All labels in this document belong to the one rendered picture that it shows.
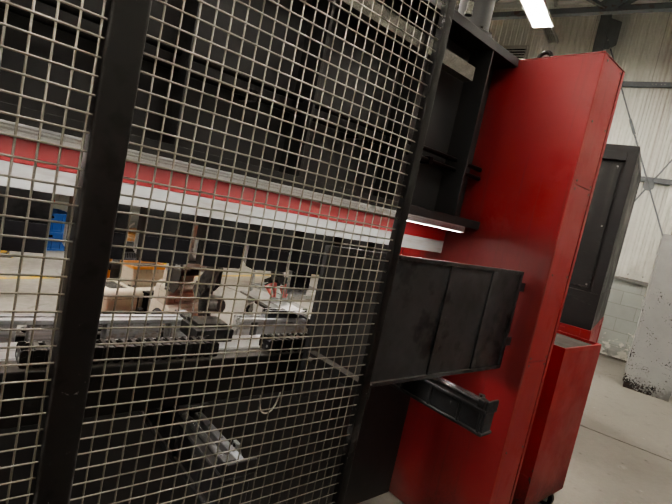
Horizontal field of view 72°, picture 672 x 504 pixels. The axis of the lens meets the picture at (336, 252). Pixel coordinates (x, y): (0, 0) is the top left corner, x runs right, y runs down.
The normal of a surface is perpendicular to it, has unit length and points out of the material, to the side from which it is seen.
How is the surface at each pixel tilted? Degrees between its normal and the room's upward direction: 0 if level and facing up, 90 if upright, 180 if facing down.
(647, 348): 90
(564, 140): 90
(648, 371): 90
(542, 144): 90
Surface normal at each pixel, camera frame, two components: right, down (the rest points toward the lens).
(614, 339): -0.55, -0.04
